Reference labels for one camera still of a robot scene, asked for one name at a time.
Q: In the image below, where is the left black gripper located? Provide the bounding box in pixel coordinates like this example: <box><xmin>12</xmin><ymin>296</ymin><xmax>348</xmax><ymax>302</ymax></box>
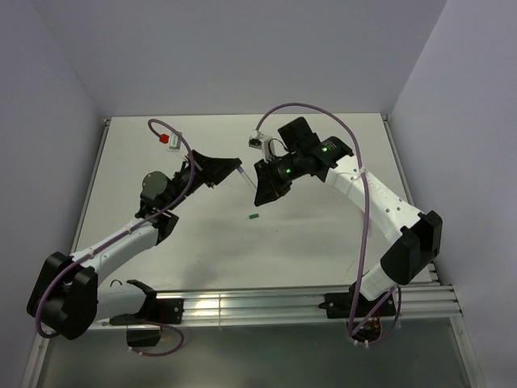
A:
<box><xmin>166</xmin><ymin>151</ymin><xmax>243</xmax><ymax>213</ymax></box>

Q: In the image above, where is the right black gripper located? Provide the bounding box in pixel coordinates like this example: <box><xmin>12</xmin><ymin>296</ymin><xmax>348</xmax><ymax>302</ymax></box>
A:
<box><xmin>253</xmin><ymin>150</ymin><xmax>305</xmax><ymax>204</ymax></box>

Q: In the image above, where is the white blue acrylic marker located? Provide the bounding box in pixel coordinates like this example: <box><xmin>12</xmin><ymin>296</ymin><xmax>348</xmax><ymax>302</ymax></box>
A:
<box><xmin>239</xmin><ymin>173</ymin><xmax>256</xmax><ymax>191</ymax></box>

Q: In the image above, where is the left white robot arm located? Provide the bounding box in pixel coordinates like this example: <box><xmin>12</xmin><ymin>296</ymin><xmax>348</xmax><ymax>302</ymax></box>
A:
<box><xmin>27</xmin><ymin>150</ymin><xmax>242</xmax><ymax>340</ymax></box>

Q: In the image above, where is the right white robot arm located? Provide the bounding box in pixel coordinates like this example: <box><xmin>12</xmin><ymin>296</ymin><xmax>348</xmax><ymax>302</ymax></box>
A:
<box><xmin>249</xmin><ymin>117</ymin><xmax>443</xmax><ymax>315</ymax></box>

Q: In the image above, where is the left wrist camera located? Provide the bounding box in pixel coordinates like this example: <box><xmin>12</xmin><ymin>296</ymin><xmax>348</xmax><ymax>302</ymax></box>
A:
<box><xmin>168</xmin><ymin>132</ymin><xmax>183</xmax><ymax>152</ymax></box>

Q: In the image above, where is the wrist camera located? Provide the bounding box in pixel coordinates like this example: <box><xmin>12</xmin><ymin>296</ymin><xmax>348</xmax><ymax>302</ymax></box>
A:
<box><xmin>168</xmin><ymin>132</ymin><xmax>183</xmax><ymax>152</ymax></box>
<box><xmin>248</xmin><ymin>131</ymin><xmax>276</xmax><ymax>162</ymax></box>

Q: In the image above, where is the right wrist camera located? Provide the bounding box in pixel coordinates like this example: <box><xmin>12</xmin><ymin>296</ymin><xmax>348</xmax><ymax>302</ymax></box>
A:
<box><xmin>248</xmin><ymin>131</ymin><xmax>276</xmax><ymax>162</ymax></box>

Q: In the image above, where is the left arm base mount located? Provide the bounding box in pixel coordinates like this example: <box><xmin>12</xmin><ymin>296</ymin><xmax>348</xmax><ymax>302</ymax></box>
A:
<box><xmin>108</xmin><ymin>297</ymin><xmax>185</xmax><ymax>348</ymax></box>

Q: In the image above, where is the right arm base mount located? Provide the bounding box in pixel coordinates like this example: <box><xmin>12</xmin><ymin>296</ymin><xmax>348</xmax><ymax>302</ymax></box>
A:
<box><xmin>317</xmin><ymin>290</ymin><xmax>397</xmax><ymax>340</ymax></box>

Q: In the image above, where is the aluminium mounting rail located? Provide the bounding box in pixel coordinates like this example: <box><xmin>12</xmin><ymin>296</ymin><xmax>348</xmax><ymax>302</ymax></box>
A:
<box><xmin>86</xmin><ymin>283</ymin><xmax>462</xmax><ymax>329</ymax></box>

